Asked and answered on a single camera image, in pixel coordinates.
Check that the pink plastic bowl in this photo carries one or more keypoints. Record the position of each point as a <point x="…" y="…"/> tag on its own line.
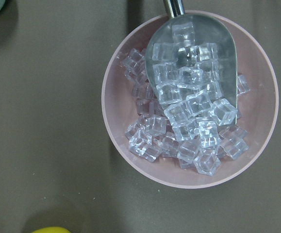
<point x="259" y="109"/>

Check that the clear ice cube bowl left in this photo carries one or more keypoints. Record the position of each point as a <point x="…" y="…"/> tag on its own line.
<point x="134" y="61"/>

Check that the clear ice cube bowl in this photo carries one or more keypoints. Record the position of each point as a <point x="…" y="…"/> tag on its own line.
<point x="134" y="61"/>
<point x="207" y="162"/>
<point x="242" y="85"/>

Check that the metal ice scoop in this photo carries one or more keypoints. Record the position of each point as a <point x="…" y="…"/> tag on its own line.
<point x="187" y="80"/>

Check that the clear ice cube bowl bottom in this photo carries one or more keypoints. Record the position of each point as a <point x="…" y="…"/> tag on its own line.
<point x="207" y="162"/>

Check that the clear ice cube scoop lip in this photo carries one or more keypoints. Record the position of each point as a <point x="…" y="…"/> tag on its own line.
<point x="223" y="112"/>

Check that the clear ice cube upper scoop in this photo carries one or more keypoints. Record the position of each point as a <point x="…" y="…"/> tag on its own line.
<point x="184" y="34"/>

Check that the clear ice cube bowl right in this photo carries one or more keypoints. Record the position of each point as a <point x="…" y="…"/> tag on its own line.
<point x="242" y="85"/>

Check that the yellow lemon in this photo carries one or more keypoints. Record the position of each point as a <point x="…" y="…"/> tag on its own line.
<point x="53" y="229"/>

